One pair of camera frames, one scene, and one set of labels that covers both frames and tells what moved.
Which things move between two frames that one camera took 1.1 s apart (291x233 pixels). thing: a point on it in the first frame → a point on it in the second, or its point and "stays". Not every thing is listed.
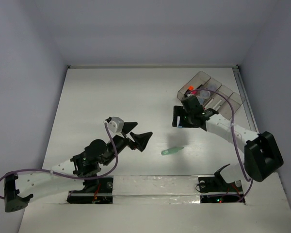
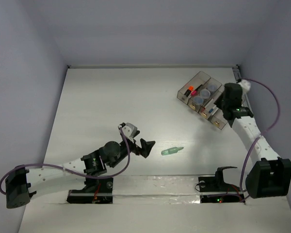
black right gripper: [180, 110] → [218, 102]
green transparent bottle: [170, 151] stays
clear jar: [212, 85] stays
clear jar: [205, 94] stays
